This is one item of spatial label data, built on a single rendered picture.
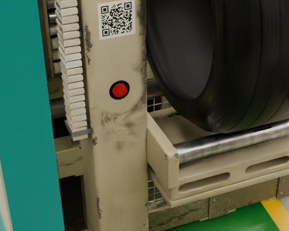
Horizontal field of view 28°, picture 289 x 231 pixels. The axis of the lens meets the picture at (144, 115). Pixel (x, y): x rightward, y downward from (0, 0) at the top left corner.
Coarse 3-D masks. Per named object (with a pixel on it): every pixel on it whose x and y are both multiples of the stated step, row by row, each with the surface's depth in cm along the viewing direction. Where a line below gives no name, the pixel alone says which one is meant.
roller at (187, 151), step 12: (288, 120) 135; (240, 132) 131; (252, 132) 132; (264, 132) 133; (276, 132) 134; (288, 132) 135; (180, 144) 127; (192, 144) 127; (204, 144) 128; (216, 144) 129; (228, 144) 130; (240, 144) 131; (252, 144) 133; (180, 156) 126; (192, 156) 127; (204, 156) 129
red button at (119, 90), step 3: (117, 84) 120; (120, 84) 119; (123, 84) 120; (114, 87) 119; (117, 87) 119; (120, 87) 119; (123, 87) 120; (114, 90) 120; (117, 90) 120; (120, 90) 120; (123, 90) 120; (126, 90) 121; (114, 93) 120; (117, 93) 120; (120, 93) 120; (123, 93) 121; (117, 96) 120; (120, 96) 121
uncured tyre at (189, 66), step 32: (160, 0) 152; (192, 0) 156; (224, 0) 103; (256, 0) 100; (288, 0) 102; (160, 32) 153; (192, 32) 156; (224, 32) 105; (256, 32) 102; (288, 32) 103; (160, 64) 142; (192, 64) 153; (224, 64) 108; (256, 64) 105; (288, 64) 107; (192, 96) 146; (224, 96) 112; (256, 96) 110; (288, 96) 113; (224, 128) 122
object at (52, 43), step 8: (40, 0) 148; (48, 0) 148; (40, 8) 150; (48, 8) 149; (40, 16) 153; (48, 16) 149; (56, 16) 150; (40, 24) 155; (48, 24) 149; (56, 24) 153; (48, 32) 150; (56, 32) 153; (48, 40) 152; (56, 40) 154; (48, 48) 153; (56, 48) 155; (48, 56) 154; (56, 56) 157; (48, 64) 157; (56, 64) 158; (48, 72) 160; (56, 72) 158
